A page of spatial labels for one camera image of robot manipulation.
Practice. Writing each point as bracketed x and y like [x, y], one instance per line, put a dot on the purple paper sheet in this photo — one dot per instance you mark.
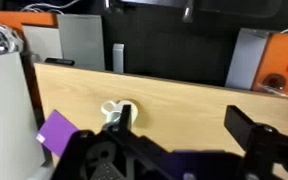
[55, 133]

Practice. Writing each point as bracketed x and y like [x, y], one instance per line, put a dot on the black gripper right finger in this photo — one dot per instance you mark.
[240, 128]

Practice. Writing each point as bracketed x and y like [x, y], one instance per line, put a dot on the orange and grey cabinet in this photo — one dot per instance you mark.
[284, 56]

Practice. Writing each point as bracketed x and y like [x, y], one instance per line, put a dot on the narrow grey post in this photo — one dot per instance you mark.
[118, 58]

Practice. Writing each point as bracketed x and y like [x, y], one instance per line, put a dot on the grey upright panel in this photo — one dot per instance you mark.
[44, 41]
[82, 41]

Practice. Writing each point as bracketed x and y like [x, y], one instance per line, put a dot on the white ceramic mug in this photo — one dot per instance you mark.
[111, 116]

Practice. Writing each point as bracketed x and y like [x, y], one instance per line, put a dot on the light grey sketched panel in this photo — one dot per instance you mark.
[7, 126]

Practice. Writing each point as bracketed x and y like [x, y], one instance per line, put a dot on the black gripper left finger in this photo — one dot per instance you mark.
[125, 116]

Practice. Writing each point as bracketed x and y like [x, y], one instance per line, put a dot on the small flat black object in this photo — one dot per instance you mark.
[59, 61]

